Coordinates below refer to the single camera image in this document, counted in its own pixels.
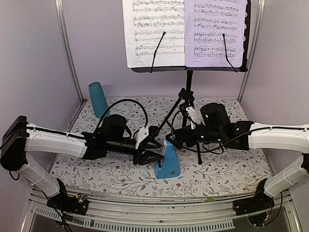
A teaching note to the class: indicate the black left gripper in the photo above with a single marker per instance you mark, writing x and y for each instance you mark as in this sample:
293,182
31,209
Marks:
143,158

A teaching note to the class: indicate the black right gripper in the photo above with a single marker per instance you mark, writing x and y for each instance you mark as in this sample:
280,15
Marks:
185,130

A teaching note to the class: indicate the blue metronome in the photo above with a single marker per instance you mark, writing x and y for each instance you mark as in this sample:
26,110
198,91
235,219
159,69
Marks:
169,166

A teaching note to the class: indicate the black music stand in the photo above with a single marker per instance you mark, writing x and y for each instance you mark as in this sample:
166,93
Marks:
186,97

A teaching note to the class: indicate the sheet music booklet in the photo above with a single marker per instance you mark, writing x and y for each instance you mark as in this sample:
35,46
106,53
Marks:
154,33

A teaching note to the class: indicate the purple sheet music page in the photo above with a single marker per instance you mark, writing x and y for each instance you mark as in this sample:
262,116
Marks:
214,33

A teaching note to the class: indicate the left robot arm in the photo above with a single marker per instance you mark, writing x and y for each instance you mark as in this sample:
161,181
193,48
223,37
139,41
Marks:
112,136

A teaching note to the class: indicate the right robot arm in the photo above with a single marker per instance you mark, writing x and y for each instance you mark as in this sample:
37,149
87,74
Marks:
212,125

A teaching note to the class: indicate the teal ceramic vase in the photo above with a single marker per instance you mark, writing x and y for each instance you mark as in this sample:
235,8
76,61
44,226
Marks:
98,99

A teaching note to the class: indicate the green tape piece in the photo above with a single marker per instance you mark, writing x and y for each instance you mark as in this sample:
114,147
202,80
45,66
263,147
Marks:
208,200

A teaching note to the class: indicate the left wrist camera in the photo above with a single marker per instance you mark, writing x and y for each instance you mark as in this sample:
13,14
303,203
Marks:
151,131

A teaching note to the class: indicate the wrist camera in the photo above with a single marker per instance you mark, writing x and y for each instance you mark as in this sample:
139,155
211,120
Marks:
151,131
189,113

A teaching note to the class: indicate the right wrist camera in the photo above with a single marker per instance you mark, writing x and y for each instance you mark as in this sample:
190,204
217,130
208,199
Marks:
189,113

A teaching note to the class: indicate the aluminium front rail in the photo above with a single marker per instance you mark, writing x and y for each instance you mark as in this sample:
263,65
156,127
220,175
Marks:
109,212

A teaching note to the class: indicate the aluminium frame post right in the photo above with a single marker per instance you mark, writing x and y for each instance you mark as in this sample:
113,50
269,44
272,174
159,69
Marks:
257,12

